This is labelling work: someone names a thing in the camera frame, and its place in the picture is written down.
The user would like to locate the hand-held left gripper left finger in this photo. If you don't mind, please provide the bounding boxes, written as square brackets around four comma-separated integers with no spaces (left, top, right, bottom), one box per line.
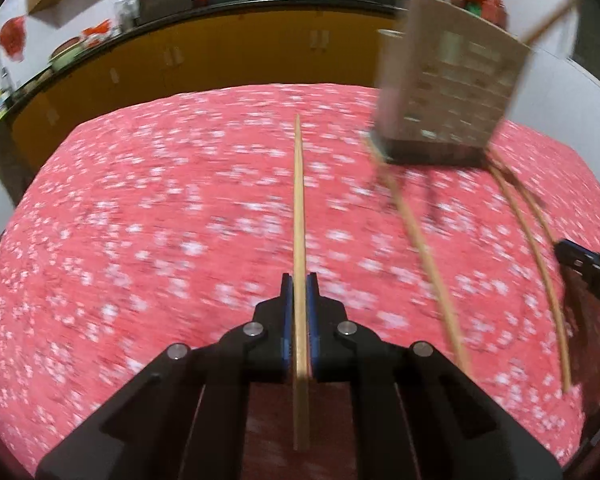
[35,272,296,480]

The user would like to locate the red floral tablecloth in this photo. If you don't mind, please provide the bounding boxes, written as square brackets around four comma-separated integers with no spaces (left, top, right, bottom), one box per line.
[0,82,600,480]

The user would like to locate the orange plastic bag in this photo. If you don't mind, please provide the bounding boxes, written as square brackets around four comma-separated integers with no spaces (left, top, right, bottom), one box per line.
[82,20,113,44]

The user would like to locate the green basin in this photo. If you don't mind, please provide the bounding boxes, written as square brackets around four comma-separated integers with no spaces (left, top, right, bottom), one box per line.
[49,37,86,72]

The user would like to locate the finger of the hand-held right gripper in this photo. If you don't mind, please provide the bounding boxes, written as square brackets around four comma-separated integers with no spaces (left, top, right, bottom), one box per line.
[554,239,600,314]

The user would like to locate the hanging red plastic bag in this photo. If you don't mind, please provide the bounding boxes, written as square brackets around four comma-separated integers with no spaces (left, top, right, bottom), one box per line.
[0,16,29,61]

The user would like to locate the clear plastic bag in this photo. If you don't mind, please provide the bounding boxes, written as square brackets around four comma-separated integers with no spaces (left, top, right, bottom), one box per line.
[115,0,139,31]

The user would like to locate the wooden chopstick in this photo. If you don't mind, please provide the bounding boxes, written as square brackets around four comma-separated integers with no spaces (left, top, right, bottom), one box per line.
[362,132,473,374]
[495,152,567,283]
[522,0,584,44]
[292,114,312,452]
[487,160,574,394]

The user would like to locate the black kitchen countertop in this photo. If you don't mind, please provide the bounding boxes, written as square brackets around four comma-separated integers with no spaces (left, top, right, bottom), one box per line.
[0,0,411,147]

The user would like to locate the beige perforated chopstick holder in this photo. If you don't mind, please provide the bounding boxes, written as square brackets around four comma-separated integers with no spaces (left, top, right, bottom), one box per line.
[374,0,532,167]

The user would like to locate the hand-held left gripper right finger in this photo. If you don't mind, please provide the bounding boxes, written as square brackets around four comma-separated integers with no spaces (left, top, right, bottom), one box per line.
[305,271,566,480]

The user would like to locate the wooden base cabinets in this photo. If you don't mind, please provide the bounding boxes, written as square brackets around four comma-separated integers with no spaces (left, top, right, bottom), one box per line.
[10,7,406,171]

